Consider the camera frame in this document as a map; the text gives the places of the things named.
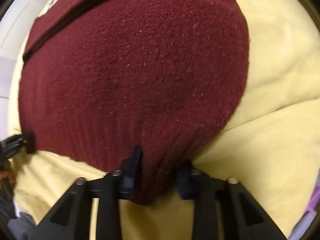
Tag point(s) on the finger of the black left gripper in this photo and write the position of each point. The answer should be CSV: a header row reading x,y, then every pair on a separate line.
x,y
13,144

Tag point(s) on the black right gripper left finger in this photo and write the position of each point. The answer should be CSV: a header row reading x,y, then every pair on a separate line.
x,y
132,169

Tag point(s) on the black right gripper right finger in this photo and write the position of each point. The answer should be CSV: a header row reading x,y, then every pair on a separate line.
x,y
184,184

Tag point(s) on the dark red knit sweater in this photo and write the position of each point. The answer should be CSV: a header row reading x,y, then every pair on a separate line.
x,y
100,77

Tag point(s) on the yellow dino print bedspread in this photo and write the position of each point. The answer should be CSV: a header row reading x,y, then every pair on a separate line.
x,y
271,144

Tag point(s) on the white wardrobe doors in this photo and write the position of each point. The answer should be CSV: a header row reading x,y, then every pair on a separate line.
x,y
15,24

